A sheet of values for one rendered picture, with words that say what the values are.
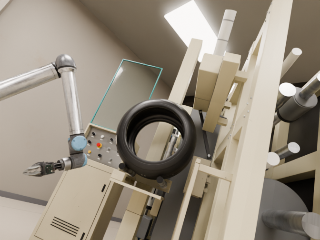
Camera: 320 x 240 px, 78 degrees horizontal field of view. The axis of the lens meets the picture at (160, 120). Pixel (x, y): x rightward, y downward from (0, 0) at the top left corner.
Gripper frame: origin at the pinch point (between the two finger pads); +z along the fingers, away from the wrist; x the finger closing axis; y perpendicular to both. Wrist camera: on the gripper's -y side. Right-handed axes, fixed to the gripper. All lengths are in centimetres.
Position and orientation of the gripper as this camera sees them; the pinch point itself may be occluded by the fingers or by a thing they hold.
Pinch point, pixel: (25, 172)
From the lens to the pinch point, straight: 146.1
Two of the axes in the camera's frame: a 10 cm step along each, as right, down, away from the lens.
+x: 1.3, 9.9, -0.4
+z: -6.5, 0.5, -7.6
